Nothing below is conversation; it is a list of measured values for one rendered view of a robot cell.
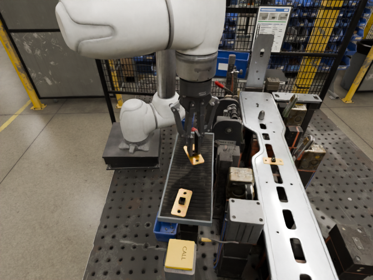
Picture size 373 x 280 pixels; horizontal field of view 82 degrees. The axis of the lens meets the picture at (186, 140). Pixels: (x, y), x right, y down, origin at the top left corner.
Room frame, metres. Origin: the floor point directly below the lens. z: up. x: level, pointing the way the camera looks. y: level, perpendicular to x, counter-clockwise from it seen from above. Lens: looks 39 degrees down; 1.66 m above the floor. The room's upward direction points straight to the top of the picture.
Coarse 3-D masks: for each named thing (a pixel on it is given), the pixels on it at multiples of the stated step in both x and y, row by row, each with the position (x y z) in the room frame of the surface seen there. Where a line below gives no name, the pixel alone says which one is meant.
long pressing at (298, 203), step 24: (240, 96) 1.25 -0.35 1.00; (264, 96) 1.26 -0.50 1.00; (264, 120) 0.98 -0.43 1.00; (264, 144) 0.78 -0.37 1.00; (264, 168) 0.62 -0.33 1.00; (288, 168) 0.62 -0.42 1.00; (264, 192) 0.50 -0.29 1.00; (288, 192) 0.50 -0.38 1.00; (264, 216) 0.40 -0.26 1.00; (312, 216) 0.41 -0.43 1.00; (264, 240) 0.32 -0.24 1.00; (288, 240) 0.32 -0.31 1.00; (312, 240) 0.32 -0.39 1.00; (288, 264) 0.25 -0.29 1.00; (312, 264) 0.25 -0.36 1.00
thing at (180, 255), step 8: (176, 240) 0.24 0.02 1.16; (168, 248) 0.22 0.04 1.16; (176, 248) 0.22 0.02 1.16; (184, 248) 0.22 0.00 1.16; (192, 248) 0.22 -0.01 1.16; (168, 256) 0.21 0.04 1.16; (176, 256) 0.21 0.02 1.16; (184, 256) 0.21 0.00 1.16; (192, 256) 0.21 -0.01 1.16; (168, 264) 0.19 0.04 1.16; (176, 264) 0.19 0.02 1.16; (184, 264) 0.19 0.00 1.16; (192, 264) 0.19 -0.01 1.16
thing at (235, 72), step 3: (234, 69) 1.15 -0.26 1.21; (240, 69) 1.14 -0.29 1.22; (231, 72) 1.15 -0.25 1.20; (234, 72) 1.13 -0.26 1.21; (237, 72) 1.13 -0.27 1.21; (240, 72) 1.13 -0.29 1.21; (234, 75) 1.13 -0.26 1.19; (237, 75) 1.13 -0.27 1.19; (234, 78) 1.13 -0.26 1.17; (237, 78) 1.13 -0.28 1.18; (234, 81) 1.13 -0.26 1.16; (237, 81) 1.13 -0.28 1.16; (234, 84) 1.13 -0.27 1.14; (237, 84) 1.13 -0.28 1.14; (234, 87) 1.13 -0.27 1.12; (237, 87) 1.13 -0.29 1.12; (234, 90) 1.13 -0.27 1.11; (237, 90) 1.13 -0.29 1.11; (234, 93) 1.13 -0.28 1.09; (237, 93) 1.13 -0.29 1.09
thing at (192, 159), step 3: (186, 147) 0.50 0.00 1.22; (186, 150) 0.49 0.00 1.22; (195, 150) 0.48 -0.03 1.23; (186, 153) 0.48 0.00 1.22; (195, 153) 0.47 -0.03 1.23; (189, 156) 0.46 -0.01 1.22; (192, 156) 0.46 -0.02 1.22; (195, 156) 0.46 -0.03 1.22; (198, 156) 0.46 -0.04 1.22; (189, 159) 0.45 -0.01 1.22; (192, 159) 0.45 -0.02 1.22; (195, 159) 0.45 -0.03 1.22; (198, 159) 0.45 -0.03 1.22; (201, 159) 0.45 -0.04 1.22; (192, 162) 0.44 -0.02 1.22; (195, 162) 0.44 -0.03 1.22; (198, 162) 0.44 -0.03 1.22; (201, 162) 0.44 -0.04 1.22
